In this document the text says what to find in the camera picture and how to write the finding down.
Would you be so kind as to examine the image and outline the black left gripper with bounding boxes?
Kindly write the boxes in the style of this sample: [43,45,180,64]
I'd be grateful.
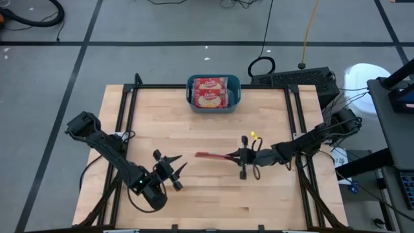
[152,149,189,192]

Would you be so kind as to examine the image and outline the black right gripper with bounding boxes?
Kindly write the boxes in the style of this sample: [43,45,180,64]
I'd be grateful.
[226,135,276,181]

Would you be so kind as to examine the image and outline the teal plastic basket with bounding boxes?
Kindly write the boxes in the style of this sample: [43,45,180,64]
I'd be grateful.
[186,74,242,114]

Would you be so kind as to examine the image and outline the white paper label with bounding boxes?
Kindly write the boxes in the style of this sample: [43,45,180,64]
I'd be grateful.
[329,147,349,169]

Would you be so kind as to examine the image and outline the black table beam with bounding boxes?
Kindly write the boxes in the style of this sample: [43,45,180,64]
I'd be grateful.
[334,148,394,181]

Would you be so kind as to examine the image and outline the white round stool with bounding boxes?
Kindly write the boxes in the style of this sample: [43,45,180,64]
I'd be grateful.
[343,63,393,115]

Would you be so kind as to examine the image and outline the grey side table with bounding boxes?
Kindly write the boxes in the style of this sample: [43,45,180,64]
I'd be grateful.
[367,76,414,172]

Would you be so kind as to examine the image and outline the black device with blue screen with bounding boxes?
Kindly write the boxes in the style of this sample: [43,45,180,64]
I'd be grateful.
[387,83,414,115]

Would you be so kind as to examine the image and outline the dark keyboard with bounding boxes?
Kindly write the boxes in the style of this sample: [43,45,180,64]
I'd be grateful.
[398,170,414,210]

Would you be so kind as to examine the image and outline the black pole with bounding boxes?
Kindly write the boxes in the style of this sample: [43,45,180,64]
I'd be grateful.
[381,58,414,89]

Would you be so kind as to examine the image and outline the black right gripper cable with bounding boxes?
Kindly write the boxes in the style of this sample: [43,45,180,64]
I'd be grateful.
[250,137,263,181]

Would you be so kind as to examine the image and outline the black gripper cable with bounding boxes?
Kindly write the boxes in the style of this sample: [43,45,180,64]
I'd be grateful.
[127,181,168,214]
[250,137,263,181]

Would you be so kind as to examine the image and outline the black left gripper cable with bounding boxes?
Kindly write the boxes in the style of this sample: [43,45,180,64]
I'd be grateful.
[127,181,168,214]

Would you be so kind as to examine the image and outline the black aluminium table frame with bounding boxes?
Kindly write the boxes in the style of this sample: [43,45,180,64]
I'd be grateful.
[76,72,349,233]

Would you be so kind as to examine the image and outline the black power cable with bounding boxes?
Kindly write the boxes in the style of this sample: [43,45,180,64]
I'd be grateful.
[247,0,276,78]

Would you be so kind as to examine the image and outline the yellow cable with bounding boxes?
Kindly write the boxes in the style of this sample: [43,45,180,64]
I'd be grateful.
[299,0,321,69]

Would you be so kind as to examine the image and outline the tangled black floor cables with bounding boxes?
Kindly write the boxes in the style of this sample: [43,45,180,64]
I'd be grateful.
[219,0,259,10]

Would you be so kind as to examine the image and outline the thin black floor cable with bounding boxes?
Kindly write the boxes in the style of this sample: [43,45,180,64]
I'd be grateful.
[145,0,188,6]

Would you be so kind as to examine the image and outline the black vacuum hose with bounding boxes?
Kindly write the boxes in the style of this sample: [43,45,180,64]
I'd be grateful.
[0,0,65,28]

